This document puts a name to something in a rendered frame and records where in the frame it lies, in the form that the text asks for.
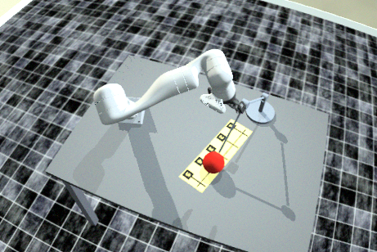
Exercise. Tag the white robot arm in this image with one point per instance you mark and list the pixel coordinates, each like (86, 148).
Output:
(113, 106)

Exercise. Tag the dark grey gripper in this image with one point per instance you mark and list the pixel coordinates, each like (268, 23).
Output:
(240, 105)

